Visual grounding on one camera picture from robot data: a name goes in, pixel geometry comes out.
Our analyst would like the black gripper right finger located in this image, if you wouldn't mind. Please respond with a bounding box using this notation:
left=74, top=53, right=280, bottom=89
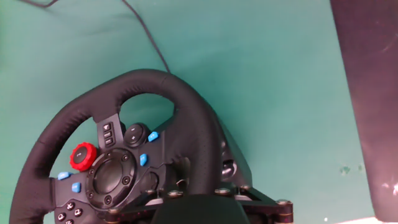
left=213, top=184, right=295, bottom=224

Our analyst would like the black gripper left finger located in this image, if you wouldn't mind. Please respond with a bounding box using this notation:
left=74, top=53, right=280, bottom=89
left=104, top=187, right=185, bottom=224

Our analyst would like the black leather steering wheel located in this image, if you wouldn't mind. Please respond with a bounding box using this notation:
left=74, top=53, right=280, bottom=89
left=8, top=68, right=223, bottom=224

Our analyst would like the green table mat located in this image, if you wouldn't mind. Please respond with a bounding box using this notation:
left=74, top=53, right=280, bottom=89
left=0, top=0, right=377, bottom=224

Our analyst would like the thin black USB cable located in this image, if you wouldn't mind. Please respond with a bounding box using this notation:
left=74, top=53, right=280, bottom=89
left=18, top=0, right=171, bottom=74

